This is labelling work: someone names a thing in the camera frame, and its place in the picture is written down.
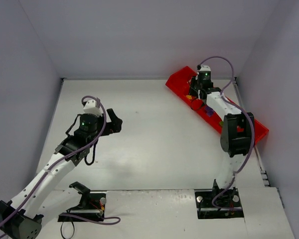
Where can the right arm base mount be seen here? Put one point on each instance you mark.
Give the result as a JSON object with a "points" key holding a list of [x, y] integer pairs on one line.
{"points": [[228, 206]]}

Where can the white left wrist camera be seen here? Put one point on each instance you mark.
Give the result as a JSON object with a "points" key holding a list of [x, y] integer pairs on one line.
{"points": [[92, 106]]}

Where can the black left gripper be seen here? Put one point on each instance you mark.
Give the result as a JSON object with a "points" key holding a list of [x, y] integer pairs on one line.
{"points": [[109, 125]]}

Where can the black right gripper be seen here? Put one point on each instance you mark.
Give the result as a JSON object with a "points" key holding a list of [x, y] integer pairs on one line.
{"points": [[194, 87]]}

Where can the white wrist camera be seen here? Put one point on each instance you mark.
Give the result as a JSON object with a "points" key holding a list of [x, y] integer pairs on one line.
{"points": [[203, 68], [92, 106]]}

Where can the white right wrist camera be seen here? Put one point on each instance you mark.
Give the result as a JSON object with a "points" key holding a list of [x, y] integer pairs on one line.
{"points": [[203, 68]]}

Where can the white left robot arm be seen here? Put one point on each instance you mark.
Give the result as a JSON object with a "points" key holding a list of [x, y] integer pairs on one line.
{"points": [[24, 216]]}

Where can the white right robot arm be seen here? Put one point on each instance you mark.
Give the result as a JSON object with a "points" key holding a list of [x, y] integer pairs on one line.
{"points": [[236, 138]]}

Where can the red divided bin tray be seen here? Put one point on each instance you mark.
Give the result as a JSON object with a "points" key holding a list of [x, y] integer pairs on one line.
{"points": [[179, 83]]}

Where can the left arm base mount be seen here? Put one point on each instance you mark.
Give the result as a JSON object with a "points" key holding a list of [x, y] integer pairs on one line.
{"points": [[91, 205]]}

